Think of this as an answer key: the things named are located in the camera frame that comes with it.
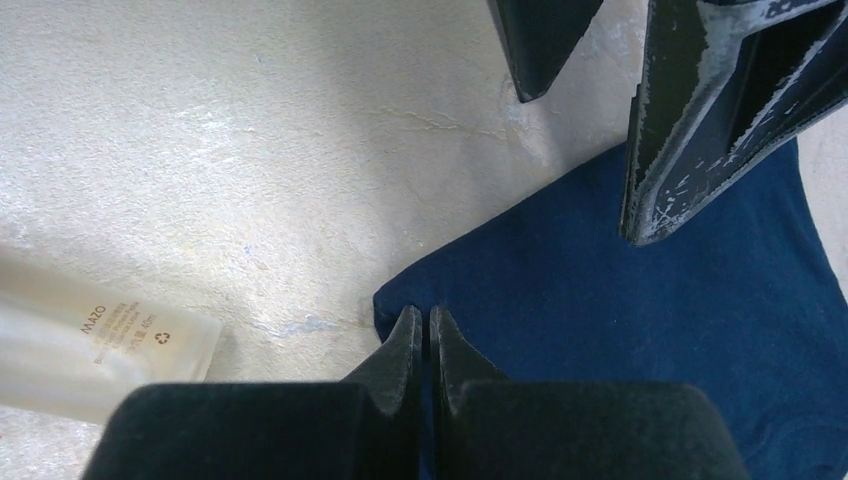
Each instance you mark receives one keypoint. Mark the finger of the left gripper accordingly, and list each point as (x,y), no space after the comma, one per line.
(724,84)
(538,37)

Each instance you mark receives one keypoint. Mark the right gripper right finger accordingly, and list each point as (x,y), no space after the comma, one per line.
(487,426)

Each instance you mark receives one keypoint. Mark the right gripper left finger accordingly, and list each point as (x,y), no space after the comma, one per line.
(364,426)

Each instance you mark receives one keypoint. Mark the navy blue garment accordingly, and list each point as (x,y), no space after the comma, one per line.
(740,302)

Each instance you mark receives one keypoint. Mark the clear gold perfume bottle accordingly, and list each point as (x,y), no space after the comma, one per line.
(76,349)

